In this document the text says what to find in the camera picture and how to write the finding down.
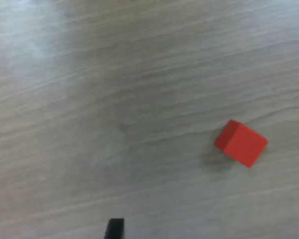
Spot red cube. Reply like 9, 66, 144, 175
213, 119, 269, 169

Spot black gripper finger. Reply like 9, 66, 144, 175
104, 218, 125, 239

